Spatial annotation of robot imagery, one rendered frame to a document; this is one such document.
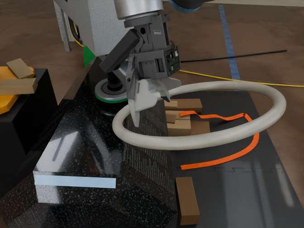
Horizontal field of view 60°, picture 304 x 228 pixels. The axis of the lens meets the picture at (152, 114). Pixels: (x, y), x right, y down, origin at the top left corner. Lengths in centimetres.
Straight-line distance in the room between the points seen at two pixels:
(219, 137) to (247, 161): 178
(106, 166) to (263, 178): 146
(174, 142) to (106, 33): 72
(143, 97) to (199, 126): 194
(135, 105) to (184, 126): 177
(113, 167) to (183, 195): 88
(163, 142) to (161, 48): 20
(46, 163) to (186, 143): 74
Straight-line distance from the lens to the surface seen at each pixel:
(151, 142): 59
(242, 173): 225
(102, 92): 140
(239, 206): 206
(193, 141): 56
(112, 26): 118
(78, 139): 124
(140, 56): 51
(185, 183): 194
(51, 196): 115
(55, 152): 121
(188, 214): 181
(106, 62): 57
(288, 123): 290
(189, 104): 270
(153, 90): 104
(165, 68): 49
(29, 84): 175
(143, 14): 50
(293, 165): 249
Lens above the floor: 168
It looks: 39 degrees down
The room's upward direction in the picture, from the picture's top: straight up
